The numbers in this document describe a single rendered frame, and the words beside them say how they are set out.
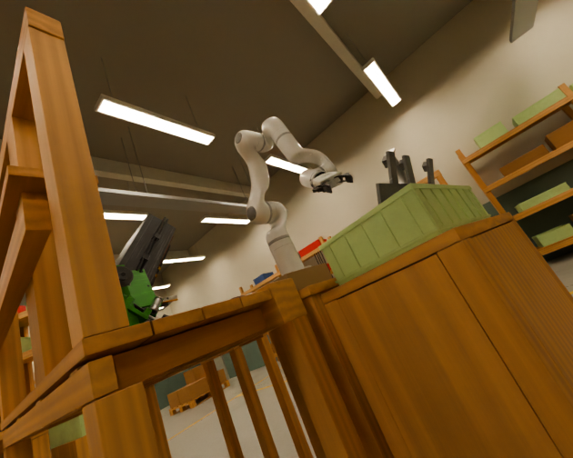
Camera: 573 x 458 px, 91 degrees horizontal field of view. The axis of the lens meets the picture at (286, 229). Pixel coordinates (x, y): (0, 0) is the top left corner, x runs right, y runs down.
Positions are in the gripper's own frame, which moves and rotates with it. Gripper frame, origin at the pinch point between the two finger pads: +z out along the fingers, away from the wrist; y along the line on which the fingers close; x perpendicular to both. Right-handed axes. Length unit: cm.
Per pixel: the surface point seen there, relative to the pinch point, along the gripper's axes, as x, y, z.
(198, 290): 387, -226, -862
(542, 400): 43, -1, 64
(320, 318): 45, -27, 4
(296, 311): 34.3, -35.0, 7.3
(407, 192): 3.3, 7.0, 26.7
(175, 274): 340, -292, -985
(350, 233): 14.7, -7.2, 11.0
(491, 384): 44, -6, 56
